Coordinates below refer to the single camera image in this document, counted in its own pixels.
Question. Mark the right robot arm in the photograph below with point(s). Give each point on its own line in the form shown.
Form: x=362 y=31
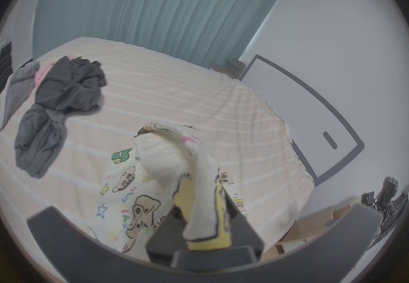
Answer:
x=389 y=184

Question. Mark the wooden bedside table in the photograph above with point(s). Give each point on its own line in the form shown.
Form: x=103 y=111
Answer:
x=235 y=67

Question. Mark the pile of clothes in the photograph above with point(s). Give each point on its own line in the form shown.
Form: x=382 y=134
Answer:
x=67 y=90

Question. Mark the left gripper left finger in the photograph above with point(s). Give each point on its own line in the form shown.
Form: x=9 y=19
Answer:
x=163 y=237

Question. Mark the white printed pyjama top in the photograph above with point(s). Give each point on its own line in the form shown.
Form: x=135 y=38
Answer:
x=159 y=154

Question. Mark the bed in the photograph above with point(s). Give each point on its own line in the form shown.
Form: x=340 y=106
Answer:
x=191 y=83

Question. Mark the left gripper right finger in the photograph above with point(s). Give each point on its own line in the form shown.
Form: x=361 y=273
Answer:
x=244 y=233

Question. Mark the blue-green curtain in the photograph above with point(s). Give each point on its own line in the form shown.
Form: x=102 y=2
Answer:
x=159 y=3

